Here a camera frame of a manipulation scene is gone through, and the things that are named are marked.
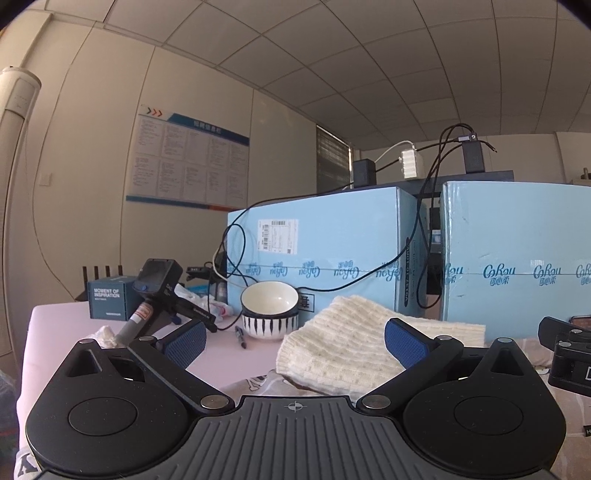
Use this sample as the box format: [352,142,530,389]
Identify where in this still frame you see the dark blue small box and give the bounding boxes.
[88,275,142,320]

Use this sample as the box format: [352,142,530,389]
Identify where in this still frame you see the wall poster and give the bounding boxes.
[126,104,251,213]

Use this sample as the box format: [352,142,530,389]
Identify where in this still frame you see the pink table cover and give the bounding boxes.
[16,302,288,455]

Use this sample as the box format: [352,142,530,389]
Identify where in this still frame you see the white standing air conditioner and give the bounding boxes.
[0,66,42,357]

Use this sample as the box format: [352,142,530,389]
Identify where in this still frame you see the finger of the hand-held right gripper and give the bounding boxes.
[538,316,585,352]

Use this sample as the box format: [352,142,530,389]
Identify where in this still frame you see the action camera on mini tripod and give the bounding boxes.
[115,258,219,348]

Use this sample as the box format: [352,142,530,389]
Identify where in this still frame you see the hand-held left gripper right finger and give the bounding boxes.
[358,318,541,411]

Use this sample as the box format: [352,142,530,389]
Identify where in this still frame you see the white power strip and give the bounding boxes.
[399,148,420,179]

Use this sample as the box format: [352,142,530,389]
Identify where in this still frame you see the crumpled plastic bag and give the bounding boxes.
[177,283,237,325]

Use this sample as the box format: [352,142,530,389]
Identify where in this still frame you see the black striped white bowl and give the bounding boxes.
[241,308,300,342]

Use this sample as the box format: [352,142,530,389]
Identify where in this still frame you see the light blue carton with label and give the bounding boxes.
[226,185,428,319]

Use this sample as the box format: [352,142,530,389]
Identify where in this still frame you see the crumpled white tissue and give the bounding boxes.
[89,325,123,350]

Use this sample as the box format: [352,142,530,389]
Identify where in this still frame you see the black power adapter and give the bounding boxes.
[353,159,378,188]
[462,137,485,175]

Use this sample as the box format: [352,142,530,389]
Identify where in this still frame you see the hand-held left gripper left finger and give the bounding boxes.
[58,319,234,411]

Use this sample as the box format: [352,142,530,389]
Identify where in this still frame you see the white cable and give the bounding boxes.
[374,140,416,169]

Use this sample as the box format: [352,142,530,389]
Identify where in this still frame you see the black router with antennas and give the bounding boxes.
[75,264,125,304]

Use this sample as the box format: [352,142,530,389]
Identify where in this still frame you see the window blinds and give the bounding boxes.
[316,124,351,194]

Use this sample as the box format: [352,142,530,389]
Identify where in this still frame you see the black cable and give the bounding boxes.
[412,123,500,311]
[220,182,370,331]

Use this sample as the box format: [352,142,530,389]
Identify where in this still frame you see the white knit sweater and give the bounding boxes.
[276,295,487,398]

